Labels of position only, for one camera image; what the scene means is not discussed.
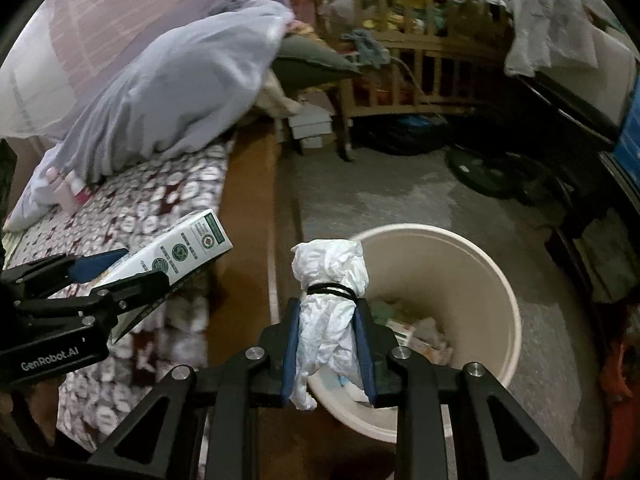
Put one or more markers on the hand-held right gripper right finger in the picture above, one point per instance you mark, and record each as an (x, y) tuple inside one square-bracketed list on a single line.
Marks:
[(365, 355)]

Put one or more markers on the white box green emblems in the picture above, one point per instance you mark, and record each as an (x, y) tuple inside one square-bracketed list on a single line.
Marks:
[(185, 250)]

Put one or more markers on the red plastic bag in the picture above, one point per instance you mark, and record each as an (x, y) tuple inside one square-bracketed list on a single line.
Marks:
[(622, 385)]

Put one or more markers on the grey pillow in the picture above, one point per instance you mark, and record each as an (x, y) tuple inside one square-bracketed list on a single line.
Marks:
[(310, 62)]

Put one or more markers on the cream plastic bin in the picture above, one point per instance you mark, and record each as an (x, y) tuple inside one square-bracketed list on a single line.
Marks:
[(450, 270)]

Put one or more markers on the pink mosquito net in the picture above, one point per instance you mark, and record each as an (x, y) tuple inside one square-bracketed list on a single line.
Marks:
[(100, 20)]

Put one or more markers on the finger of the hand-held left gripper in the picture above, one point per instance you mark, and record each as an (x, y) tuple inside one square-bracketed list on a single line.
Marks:
[(135, 290), (95, 266)]

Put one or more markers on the blue cardboard box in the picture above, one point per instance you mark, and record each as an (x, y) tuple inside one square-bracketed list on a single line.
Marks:
[(629, 135)]

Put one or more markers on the grey duvet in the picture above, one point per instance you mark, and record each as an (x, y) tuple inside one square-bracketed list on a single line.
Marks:
[(165, 95)]

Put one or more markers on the black floor fan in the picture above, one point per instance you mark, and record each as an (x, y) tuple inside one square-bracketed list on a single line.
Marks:
[(480, 170)]

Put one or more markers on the wooden crib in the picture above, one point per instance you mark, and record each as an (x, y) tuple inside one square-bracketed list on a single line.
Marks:
[(435, 65)]

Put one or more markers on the white plastic bag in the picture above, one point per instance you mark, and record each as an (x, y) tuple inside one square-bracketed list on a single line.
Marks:
[(330, 325), (545, 25)]

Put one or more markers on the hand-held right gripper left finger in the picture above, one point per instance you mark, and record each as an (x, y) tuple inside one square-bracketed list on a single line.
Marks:
[(290, 355)]

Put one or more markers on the white foam box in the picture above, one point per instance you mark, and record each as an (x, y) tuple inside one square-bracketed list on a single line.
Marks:
[(312, 122)]

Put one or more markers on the printed fleece blanket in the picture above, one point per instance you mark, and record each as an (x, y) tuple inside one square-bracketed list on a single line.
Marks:
[(150, 195)]

